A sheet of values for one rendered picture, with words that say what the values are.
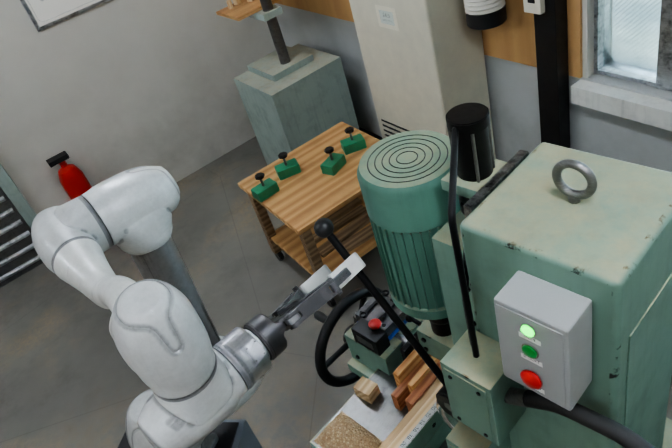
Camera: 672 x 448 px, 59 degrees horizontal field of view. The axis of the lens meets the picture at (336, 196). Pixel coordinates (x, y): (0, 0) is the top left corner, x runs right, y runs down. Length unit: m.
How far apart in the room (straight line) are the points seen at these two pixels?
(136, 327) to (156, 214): 0.61
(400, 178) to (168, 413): 0.49
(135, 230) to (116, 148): 2.70
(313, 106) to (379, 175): 2.47
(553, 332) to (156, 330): 0.49
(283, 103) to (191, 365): 2.56
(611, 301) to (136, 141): 3.59
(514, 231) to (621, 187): 0.16
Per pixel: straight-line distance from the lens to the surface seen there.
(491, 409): 0.96
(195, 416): 0.95
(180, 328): 0.83
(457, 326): 1.10
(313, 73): 3.38
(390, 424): 1.39
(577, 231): 0.80
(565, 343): 0.76
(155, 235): 1.41
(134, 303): 0.83
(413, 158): 0.99
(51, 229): 1.37
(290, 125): 3.38
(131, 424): 1.68
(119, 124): 4.03
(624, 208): 0.84
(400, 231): 0.99
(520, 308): 0.77
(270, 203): 2.74
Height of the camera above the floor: 2.06
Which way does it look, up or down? 35 degrees down
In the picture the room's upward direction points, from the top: 18 degrees counter-clockwise
